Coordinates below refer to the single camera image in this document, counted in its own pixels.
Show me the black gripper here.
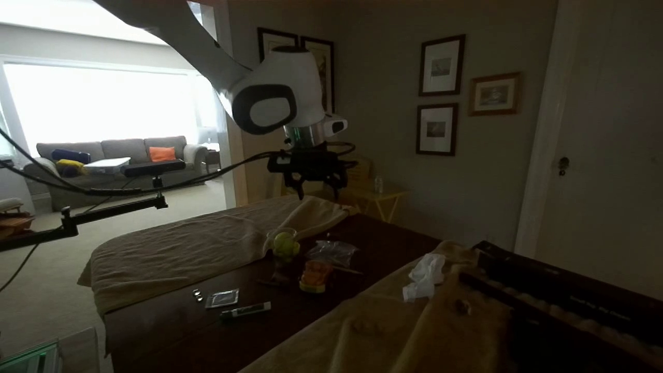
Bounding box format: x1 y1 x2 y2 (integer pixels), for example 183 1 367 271
267 142 358 203

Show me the yellow side table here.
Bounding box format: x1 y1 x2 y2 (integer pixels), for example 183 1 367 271
344 184 410 223

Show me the yellow-green tennis ball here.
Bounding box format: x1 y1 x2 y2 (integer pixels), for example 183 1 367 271
270 229 303 261

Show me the clear crumpled plastic bag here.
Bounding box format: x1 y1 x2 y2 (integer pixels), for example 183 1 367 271
307 235 361 269

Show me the small black framed picture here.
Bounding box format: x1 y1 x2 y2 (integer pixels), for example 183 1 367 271
414 102 460 158
419 33 467 97

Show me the white crumpled tissue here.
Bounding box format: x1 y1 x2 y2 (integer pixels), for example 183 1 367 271
402 250 447 305

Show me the green white marker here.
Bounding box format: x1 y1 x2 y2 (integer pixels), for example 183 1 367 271
217 301 274 319

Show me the small white card packet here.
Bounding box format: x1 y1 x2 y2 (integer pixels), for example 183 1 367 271
203 286 243 311

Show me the beige folded towel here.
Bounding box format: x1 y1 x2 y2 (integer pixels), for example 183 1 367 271
77 195 350 317

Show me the olive towel under keyboard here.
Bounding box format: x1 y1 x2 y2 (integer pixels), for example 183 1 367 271
241 237 526 373

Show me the orange cushion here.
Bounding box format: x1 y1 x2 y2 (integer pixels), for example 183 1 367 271
146 144 179 165

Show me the wooden framed picture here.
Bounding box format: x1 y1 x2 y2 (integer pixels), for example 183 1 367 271
468 70 525 115

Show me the grey sofa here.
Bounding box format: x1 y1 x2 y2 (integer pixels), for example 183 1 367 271
22 135 209 208

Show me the yellow cushion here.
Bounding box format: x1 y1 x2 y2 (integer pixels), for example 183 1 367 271
54 158 89 178

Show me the black piano keyboard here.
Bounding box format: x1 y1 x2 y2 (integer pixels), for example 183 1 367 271
457 237 663 371

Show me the white door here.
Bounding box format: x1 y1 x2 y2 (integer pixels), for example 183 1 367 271
514 0 663 299

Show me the black stereo camera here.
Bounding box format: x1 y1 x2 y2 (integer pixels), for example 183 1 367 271
123 160 187 176

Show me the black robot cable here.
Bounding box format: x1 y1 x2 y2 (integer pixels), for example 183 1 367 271
0 126 277 292

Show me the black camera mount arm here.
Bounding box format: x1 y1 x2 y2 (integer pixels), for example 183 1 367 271
0 174 170 253

